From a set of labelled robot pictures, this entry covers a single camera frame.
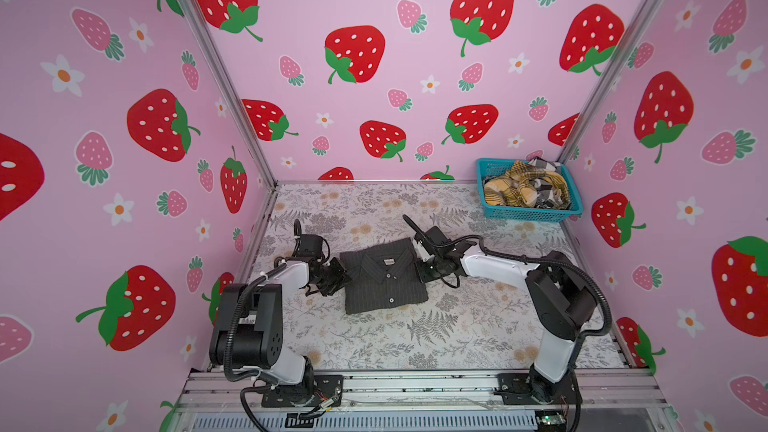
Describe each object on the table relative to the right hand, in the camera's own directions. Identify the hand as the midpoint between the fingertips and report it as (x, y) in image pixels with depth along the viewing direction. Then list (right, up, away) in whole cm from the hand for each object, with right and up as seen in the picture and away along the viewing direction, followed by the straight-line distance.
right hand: (415, 272), depth 92 cm
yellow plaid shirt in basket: (+36, +28, +13) cm, 48 cm away
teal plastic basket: (+40, +18, +12) cm, 46 cm away
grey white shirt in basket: (+46, +24, +8) cm, 52 cm away
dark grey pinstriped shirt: (-10, -1, -2) cm, 10 cm away
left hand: (-20, -1, 0) cm, 20 cm away
